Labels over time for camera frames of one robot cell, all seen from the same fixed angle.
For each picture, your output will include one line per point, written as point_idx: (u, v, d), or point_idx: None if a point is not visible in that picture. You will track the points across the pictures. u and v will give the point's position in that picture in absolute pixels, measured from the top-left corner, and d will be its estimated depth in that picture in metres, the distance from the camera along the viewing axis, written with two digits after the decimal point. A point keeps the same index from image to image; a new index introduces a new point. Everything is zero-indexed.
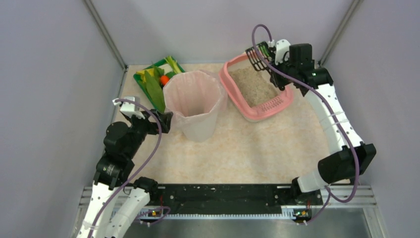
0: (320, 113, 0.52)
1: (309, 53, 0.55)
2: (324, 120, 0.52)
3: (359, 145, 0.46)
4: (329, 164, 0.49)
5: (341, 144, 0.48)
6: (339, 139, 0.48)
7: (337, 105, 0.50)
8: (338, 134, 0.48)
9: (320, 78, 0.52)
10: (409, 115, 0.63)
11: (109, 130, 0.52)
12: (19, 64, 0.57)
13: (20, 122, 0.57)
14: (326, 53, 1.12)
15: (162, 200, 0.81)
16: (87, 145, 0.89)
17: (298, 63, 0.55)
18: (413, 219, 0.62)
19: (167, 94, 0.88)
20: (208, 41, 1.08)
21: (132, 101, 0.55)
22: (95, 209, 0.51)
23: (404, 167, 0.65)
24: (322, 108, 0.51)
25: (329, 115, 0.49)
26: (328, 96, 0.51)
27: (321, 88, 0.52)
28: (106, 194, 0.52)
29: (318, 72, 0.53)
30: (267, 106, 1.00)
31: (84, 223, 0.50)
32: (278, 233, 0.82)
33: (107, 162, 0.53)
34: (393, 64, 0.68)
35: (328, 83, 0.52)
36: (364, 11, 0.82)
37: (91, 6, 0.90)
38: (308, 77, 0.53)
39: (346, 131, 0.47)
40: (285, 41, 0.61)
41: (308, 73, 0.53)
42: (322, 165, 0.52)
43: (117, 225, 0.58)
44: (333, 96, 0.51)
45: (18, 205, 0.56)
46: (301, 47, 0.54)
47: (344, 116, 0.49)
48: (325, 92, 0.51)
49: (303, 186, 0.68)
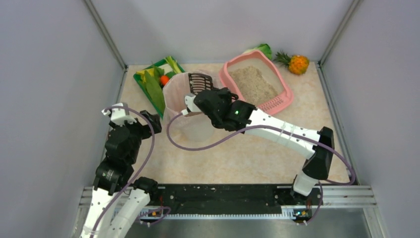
0: (271, 136, 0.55)
1: (216, 97, 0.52)
2: (278, 139, 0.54)
3: (320, 135, 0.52)
4: (317, 167, 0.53)
5: (310, 146, 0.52)
6: (305, 144, 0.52)
7: (275, 121, 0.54)
8: (299, 142, 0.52)
9: (244, 112, 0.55)
10: (409, 115, 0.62)
11: (111, 135, 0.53)
12: (19, 63, 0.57)
13: (20, 121, 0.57)
14: (326, 53, 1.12)
15: (162, 201, 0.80)
16: (87, 145, 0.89)
17: (216, 113, 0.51)
18: (413, 220, 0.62)
19: (167, 94, 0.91)
20: (208, 41, 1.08)
21: (123, 105, 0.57)
22: (95, 214, 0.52)
23: (404, 166, 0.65)
24: (268, 132, 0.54)
25: (280, 133, 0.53)
26: (264, 119, 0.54)
27: (253, 118, 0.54)
28: (106, 200, 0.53)
29: (238, 108, 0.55)
30: (268, 105, 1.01)
31: (84, 228, 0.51)
32: (278, 233, 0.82)
33: (107, 167, 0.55)
34: (393, 63, 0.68)
35: (252, 110, 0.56)
36: (364, 11, 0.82)
37: (91, 6, 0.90)
38: (237, 119, 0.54)
39: (302, 134, 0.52)
40: (187, 97, 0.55)
41: (234, 115, 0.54)
42: (310, 171, 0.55)
43: (117, 227, 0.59)
44: (267, 116, 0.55)
45: (18, 204, 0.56)
46: (207, 99, 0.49)
47: (287, 126, 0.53)
48: (259, 117, 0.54)
49: (304, 191, 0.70)
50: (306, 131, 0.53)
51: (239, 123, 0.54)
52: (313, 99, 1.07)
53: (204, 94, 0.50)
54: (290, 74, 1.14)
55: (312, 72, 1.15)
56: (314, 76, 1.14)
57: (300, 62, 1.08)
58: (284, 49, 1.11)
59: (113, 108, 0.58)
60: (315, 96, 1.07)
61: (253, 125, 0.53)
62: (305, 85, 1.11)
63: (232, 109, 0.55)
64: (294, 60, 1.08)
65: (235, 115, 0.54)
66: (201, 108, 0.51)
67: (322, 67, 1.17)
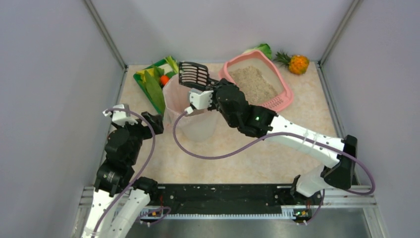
0: (292, 144, 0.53)
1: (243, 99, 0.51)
2: (300, 147, 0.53)
3: (344, 144, 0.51)
4: (342, 176, 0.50)
5: (334, 156, 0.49)
6: (329, 153, 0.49)
7: (297, 129, 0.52)
8: (323, 150, 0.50)
9: (265, 118, 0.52)
10: (409, 114, 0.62)
11: (110, 137, 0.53)
12: (20, 64, 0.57)
13: (19, 119, 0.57)
14: (326, 53, 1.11)
15: (162, 201, 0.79)
16: (87, 144, 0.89)
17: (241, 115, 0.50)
18: (413, 221, 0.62)
19: (167, 94, 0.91)
20: (208, 41, 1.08)
21: (123, 108, 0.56)
22: (95, 216, 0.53)
23: (404, 166, 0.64)
24: (290, 140, 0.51)
25: (303, 141, 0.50)
26: (285, 126, 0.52)
27: (275, 125, 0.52)
28: (107, 201, 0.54)
29: (259, 113, 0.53)
30: (268, 105, 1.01)
31: (85, 230, 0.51)
32: (278, 233, 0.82)
33: (108, 169, 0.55)
34: (393, 62, 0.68)
35: (273, 116, 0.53)
36: (364, 10, 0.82)
37: (91, 5, 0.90)
38: (257, 125, 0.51)
39: (326, 143, 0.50)
40: (192, 93, 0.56)
41: (255, 121, 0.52)
42: (332, 180, 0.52)
43: (117, 229, 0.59)
44: (288, 123, 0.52)
45: (17, 204, 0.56)
46: (234, 99, 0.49)
47: (310, 134, 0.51)
48: (282, 124, 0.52)
49: (307, 192, 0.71)
50: (329, 139, 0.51)
51: (259, 129, 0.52)
52: (313, 99, 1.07)
53: (230, 94, 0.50)
54: (290, 73, 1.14)
55: (312, 72, 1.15)
56: (314, 76, 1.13)
57: (300, 62, 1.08)
58: (284, 49, 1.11)
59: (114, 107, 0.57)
60: (315, 96, 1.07)
61: (274, 132, 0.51)
62: (305, 85, 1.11)
63: (253, 114, 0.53)
64: (294, 60, 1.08)
65: (255, 121, 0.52)
66: (224, 107, 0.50)
67: (323, 67, 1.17)
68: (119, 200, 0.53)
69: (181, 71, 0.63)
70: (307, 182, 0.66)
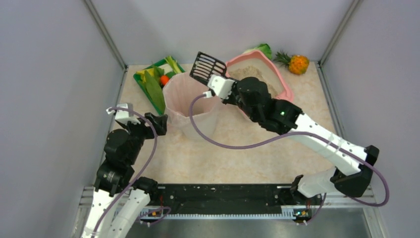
0: (313, 145, 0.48)
1: (266, 91, 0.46)
2: (321, 149, 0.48)
3: (367, 154, 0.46)
4: (358, 186, 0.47)
5: (356, 165, 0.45)
6: (351, 162, 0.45)
7: (321, 131, 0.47)
8: (346, 157, 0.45)
9: (290, 113, 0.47)
10: (409, 114, 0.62)
11: (109, 138, 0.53)
12: (20, 64, 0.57)
13: (19, 120, 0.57)
14: (326, 53, 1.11)
15: (162, 200, 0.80)
16: (87, 145, 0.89)
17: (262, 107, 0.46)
18: (413, 221, 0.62)
19: (167, 94, 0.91)
20: (208, 41, 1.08)
21: (127, 108, 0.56)
22: (95, 216, 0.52)
23: (404, 167, 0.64)
24: (313, 140, 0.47)
25: (327, 145, 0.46)
26: (310, 126, 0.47)
27: (299, 123, 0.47)
28: (107, 201, 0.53)
29: (283, 107, 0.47)
30: None
31: (85, 229, 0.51)
32: (278, 233, 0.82)
33: (108, 169, 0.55)
34: (393, 63, 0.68)
35: (299, 113, 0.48)
36: (365, 10, 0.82)
37: (91, 5, 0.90)
38: (280, 119, 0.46)
39: (349, 149, 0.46)
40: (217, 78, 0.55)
41: (279, 115, 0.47)
42: (343, 187, 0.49)
43: (117, 229, 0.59)
44: (314, 123, 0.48)
45: (17, 204, 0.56)
46: (256, 89, 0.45)
47: (336, 139, 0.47)
48: (306, 123, 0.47)
49: (307, 193, 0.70)
50: (354, 147, 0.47)
51: (282, 124, 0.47)
52: (313, 99, 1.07)
53: (252, 85, 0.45)
54: (290, 73, 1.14)
55: (312, 72, 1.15)
56: (314, 76, 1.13)
57: (300, 62, 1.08)
58: (284, 49, 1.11)
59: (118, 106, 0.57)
60: (315, 96, 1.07)
61: (298, 130, 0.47)
62: (305, 85, 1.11)
63: (277, 108, 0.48)
64: (294, 60, 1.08)
65: (280, 116, 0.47)
66: (244, 98, 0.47)
67: (323, 67, 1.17)
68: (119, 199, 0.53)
69: (197, 63, 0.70)
70: (312, 183, 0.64)
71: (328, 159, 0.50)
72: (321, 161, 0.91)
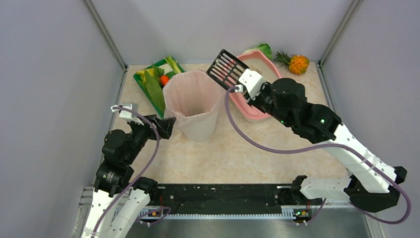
0: (345, 158, 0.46)
1: (303, 94, 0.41)
2: (351, 163, 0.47)
3: (396, 175, 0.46)
4: (381, 204, 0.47)
5: (384, 186, 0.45)
6: (381, 182, 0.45)
7: (357, 146, 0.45)
8: (378, 177, 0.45)
9: (329, 122, 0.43)
10: (409, 114, 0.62)
11: (107, 139, 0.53)
12: (20, 64, 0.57)
13: (19, 119, 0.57)
14: (326, 53, 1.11)
15: (162, 200, 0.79)
16: (87, 144, 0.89)
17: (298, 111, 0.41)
18: (413, 221, 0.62)
19: (167, 95, 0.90)
20: (208, 41, 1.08)
21: (131, 110, 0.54)
22: (95, 216, 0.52)
23: (404, 167, 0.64)
24: (348, 154, 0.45)
25: (361, 162, 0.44)
26: (348, 140, 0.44)
27: (338, 135, 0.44)
28: (107, 202, 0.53)
29: (322, 114, 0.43)
30: None
31: (85, 230, 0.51)
32: (278, 233, 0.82)
33: (107, 169, 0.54)
34: (393, 62, 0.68)
35: (338, 124, 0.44)
36: (365, 10, 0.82)
37: (91, 5, 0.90)
38: (319, 128, 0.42)
39: (382, 169, 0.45)
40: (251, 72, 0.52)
41: (318, 123, 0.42)
42: (361, 201, 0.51)
43: (117, 229, 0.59)
44: (351, 137, 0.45)
45: (17, 204, 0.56)
46: (294, 92, 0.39)
47: (370, 156, 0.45)
48: (344, 136, 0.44)
49: (308, 194, 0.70)
50: (385, 166, 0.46)
51: (318, 132, 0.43)
52: (313, 99, 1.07)
53: (289, 87, 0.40)
54: (290, 73, 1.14)
55: (312, 72, 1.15)
56: (314, 76, 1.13)
57: (300, 62, 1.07)
58: (284, 49, 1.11)
59: (123, 106, 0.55)
60: (315, 96, 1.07)
61: (337, 143, 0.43)
62: (305, 85, 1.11)
63: (313, 115, 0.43)
64: (294, 60, 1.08)
65: (319, 123, 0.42)
66: (279, 101, 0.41)
67: (322, 67, 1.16)
68: (119, 200, 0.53)
69: (219, 61, 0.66)
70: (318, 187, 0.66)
71: (353, 173, 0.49)
72: (321, 161, 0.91)
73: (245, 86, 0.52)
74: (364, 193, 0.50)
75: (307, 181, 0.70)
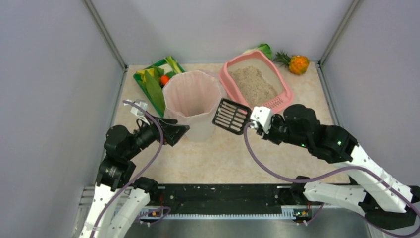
0: (361, 178, 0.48)
1: (315, 120, 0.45)
2: (367, 183, 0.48)
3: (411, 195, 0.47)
4: (394, 222, 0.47)
5: (401, 207, 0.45)
6: (397, 202, 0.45)
7: (373, 166, 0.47)
8: (394, 197, 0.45)
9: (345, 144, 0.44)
10: (409, 113, 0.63)
11: (109, 134, 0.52)
12: (20, 64, 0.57)
13: (19, 119, 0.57)
14: (327, 53, 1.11)
15: (162, 201, 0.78)
16: (87, 144, 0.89)
17: (312, 135, 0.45)
18: None
19: (167, 94, 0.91)
20: (208, 41, 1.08)
21: (138, 107, 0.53)
22: (96, 211, 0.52)
23: (404, 166, 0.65)
24: (364, 174, 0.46)
25: (378, 182, 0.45)
26: (364, 160, 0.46)
27: (355, 156, 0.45)
28: (108, 196, 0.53)
29: (339, 136, 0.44)
30: (267, 105, 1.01)
31: (86, 224, 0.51)
32: (278, 233, 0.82)
33: (110, 164, 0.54)
34: (393, 63, 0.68)
35: (355, 146, 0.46)
36: (365, 10, 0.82)
37: (91, 5, 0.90)
38: (336, 150, 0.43)
39: (397, 189, 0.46)
40: (260, 108, 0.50)
41: (335, 145, 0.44)
42: (377, 218, 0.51)
43: (117, 227, 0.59)
44: (367, 158, 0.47)
45: (18, 204, 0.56)
46: (304, 116, 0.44)
47: (386, 177, 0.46)
48: (360, 156, 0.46)
49: (310, 196, 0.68)
50: (400, 186, 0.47)
51: (335, 153, 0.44)
52: (313, 99, 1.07)
53: (299, 112, 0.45)
54: (290, 73, 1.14)
55: (312, 72, 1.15)
56: (314, 76, 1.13)
57: (300, 62, 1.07)
58: (284, 49, 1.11)
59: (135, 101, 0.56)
60: (315, 96, 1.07)
61: (353, 164, 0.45)
62: (305, 85, 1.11)
63: (330, 137, 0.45)
64: (294, 60, 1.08)
65: (336, 145, 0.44)
66: (293, 127, 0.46)
67: (323, 67, 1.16)
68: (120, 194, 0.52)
69: (220, 109, 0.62)
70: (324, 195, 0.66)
71: (369, 192, 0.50)
72: (321, 161, 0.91)
73: (259, 124, 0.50)
74: (378, 210, 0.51)
75: (312, 185, 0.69)
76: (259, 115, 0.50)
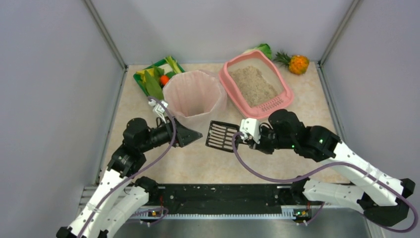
0: (350, 174, 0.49)
1: (298, 122, 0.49)
2: (356, 179, 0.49)
3: (403, 187, 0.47)
4: (388, 216, 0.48)
5: (392, 199, 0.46)
6: (388, 195, 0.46)
7: (359, 161, 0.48)
8: (384, 190, 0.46)
9: (329, 142, 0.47)
10: (408, 113, 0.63)
11: (129, 124, 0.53)
12: (20, 64, 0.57)
13: (19, 119, 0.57)
14: (327, 53, 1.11)
15: (162, 200, 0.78)
16: (87, 144, 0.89)
17: (294, 136, 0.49)
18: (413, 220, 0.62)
19: (166, 94, 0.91)
20: (208, 41, 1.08)
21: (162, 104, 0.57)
22: (101, 194, 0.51)
23: (404, 166, 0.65)
24: (351, 170, 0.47)
25: (364, 176, 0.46)
26: (348, 156, 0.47)
27: (338, 152, 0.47)
28: (116, 182, 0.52)
29: (321, 135, 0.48)
30: (267, 105, 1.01)
31: (88, 205, 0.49)
32: (278, 233, 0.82)
33: (123, 152, 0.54)
34: (393, 63, 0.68)
35: (339, 142, 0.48)
36: (364, 10, 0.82)
37: (90, 5, 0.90)
38: (319, 148, 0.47)
39: (386, 182, 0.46)
40: (248, 120, 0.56)
41: (318, 144, 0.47)
42: (375, 215, 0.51)
43: (112, 219, 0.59)
44: (352, 153, 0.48)
45: (17, 204, 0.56)
46: (287, 119, 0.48)
47: (373, 171, 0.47)
48: (344, 152, 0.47)
49: (310, 196, 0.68)
50: (390, 180, 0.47)
51: (319, 151, 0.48)
52: (313, 99, 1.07)
53: (282, 116, 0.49)
54: (290, 73, 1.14)
55: (312, 72, 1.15)
56: (314, 76, 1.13)
57: (300, 62, 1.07)
58: (284, 49, 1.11)
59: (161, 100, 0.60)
60: (315, 96, 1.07)
61: (337, 160, 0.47)
62: (305, 85, 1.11)
63: (313, 136, 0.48)
64: (294, 60, 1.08)
65: (318, 143, 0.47)
66: (278, 129, 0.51)
67: (323, 67, 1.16)
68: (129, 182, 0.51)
69: (211, 131, 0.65)
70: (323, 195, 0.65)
71: (361, 188, 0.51)
72: None
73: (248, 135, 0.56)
74: (375, 207, 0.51)
75: (311, 184, 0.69)
76: (248, 126, 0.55)
